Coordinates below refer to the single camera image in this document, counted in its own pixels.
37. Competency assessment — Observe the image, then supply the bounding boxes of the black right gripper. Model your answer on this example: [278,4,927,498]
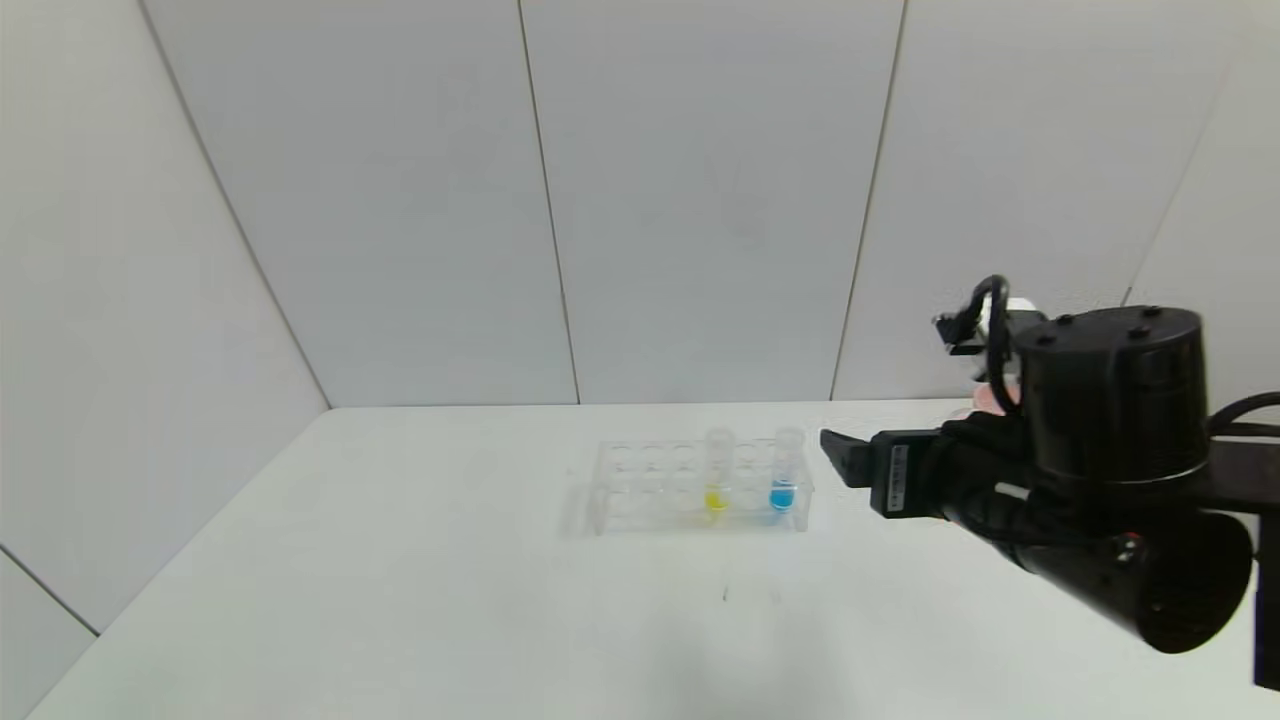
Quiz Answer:
[819,412,1031,535]

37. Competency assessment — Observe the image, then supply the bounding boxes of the test tube with yellow pigment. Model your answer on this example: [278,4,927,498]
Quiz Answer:
[703,428,735,514]

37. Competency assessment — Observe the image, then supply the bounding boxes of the test tube with blue pigment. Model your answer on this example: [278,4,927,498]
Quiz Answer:
[770,427,805,513]

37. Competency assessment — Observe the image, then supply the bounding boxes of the clear acrylic test tube rack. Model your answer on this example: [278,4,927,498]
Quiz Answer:
[585,432,813,536]

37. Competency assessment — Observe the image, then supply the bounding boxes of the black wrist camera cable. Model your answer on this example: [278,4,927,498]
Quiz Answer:
[965,275,1023,413]

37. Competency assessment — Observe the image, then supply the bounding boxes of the white black wrist camera box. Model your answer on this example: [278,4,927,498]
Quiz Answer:
[933,298,1041,358]

